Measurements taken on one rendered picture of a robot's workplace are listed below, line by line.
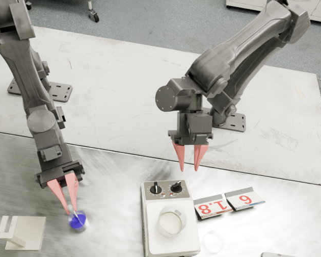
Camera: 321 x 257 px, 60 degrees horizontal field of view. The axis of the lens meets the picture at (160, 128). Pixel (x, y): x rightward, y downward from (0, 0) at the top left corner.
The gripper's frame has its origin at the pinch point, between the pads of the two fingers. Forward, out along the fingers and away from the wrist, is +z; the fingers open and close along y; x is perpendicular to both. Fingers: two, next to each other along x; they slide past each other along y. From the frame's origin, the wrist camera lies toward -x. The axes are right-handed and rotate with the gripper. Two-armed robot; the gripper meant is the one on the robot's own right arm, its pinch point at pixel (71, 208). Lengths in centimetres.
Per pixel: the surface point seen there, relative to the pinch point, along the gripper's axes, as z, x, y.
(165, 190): 1.9, 9.6, 23.1
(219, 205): 10.8, 12.1, 36.1
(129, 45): -58, 17, 36
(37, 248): 2.1, 13.8, -11.1
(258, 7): -149, 101, 205
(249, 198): 12.4, 12.1, 45.1
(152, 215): 7.2, 5.7, 16.6
